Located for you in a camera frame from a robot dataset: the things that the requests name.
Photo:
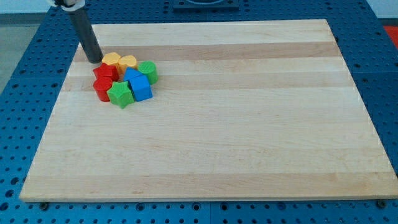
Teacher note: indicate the red star block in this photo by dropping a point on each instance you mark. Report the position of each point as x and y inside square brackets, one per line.
[105, 70]

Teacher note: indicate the light wooden board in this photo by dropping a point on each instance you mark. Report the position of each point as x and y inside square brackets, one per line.
[256, 110]

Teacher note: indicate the yellow heart block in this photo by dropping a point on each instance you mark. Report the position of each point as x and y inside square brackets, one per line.
[125, 62]

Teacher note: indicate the yellow hexagon block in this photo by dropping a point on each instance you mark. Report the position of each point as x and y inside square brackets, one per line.
[112, 59]

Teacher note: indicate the blue triangle block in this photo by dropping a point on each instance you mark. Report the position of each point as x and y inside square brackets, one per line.
[131, 74]

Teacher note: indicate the red cylinder block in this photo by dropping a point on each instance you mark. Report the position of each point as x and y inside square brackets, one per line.
[101, 86]

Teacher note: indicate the green cylinder block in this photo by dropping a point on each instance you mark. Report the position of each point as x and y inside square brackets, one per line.
[149, 69]

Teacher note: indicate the green star block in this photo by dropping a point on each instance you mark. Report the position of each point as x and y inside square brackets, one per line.
[120, 94]

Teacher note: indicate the blue cube block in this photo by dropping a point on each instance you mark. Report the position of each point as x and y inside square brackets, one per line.
[141, 88]

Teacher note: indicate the white rod mount collar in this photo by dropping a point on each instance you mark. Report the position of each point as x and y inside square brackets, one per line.
[67, 5]

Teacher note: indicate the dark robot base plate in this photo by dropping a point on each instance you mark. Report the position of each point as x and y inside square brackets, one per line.
[183, 5]

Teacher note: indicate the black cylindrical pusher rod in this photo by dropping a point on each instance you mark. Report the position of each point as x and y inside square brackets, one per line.
[85, 34]

